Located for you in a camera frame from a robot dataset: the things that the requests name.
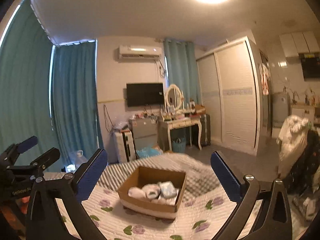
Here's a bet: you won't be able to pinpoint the small grey fridge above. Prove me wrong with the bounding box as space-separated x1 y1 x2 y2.
130 118 158 151

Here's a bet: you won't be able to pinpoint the blue tissue pack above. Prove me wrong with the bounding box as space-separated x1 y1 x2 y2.
158 181 178 199

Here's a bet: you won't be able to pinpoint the white air conditioner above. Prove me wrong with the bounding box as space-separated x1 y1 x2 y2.
118 45 163 60

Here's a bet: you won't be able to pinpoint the white sliding wardrobe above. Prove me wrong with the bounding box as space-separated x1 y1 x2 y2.
196 36 263 156

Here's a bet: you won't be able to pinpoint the white dressing table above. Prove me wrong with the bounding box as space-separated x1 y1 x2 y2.
157 115 202 152

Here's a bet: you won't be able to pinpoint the white clothes bundle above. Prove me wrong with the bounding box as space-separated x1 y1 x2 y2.
277 115 309 179

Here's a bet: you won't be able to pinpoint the grey washing machine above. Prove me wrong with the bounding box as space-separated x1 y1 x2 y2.
272 92 291 128

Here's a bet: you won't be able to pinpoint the black wall television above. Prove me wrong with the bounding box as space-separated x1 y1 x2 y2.
126 83 164 107

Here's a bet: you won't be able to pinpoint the large white sock pair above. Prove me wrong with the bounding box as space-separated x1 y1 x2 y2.
127 184 161 200

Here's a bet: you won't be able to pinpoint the grey checked bed sheet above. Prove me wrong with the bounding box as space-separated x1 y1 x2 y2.
42 152 223 196

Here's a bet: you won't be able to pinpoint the oval vanity mirror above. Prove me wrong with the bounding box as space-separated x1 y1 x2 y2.
164 84 184 112

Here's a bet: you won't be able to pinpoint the white packet with print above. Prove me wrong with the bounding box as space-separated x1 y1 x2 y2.
151 196 177 205

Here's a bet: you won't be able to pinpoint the left hand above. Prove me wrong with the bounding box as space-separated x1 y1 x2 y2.
15 196 30 215

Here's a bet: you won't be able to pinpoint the teal curtain right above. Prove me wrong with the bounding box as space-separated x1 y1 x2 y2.
163 38 201 104

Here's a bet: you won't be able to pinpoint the teal curtain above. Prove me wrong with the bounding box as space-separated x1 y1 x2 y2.
1 0 103 172
163 38 201 104

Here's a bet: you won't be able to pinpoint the teal curtain left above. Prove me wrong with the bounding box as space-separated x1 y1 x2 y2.
1 0 103 172

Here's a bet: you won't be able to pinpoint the brown cardboard box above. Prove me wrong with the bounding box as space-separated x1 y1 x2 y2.
117 166 187 219

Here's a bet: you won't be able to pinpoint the floral quilted white blanket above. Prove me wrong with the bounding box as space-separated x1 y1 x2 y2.
55 184 303 240

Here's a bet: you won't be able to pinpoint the black range hood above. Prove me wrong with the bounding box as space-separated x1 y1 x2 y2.
299 53 320 81

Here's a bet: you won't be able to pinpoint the white wall cabinets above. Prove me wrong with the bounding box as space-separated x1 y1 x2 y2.
279 31 319 58

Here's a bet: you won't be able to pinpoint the white suitcase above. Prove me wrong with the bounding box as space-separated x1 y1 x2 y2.
113 129 136 163

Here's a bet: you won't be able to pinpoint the water jug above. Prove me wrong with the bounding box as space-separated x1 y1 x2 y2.
69 150 88 171

